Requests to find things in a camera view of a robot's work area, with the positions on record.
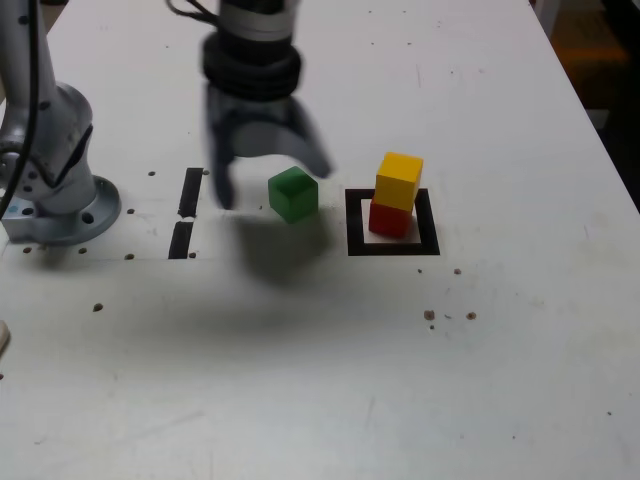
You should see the black tape strip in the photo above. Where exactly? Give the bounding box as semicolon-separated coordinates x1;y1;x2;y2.
167;167;205;261

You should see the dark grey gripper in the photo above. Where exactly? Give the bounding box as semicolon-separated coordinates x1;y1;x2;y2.
203;83;333;211

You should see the black tape square outline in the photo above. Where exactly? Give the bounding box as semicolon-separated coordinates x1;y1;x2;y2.
344;187;441;258

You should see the thick black cable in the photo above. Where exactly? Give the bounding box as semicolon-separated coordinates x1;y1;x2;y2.
0;0;43;212

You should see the green cube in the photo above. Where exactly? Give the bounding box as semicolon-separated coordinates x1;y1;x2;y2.
267;165;320;225

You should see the red cube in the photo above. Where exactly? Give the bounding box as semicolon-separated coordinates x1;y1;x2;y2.
368;196;414;240

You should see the yellow cube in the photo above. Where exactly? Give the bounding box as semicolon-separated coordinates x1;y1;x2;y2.
374;151;425;213

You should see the thin black camera cable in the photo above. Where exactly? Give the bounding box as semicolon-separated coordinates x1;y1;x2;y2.
166;0;222;24

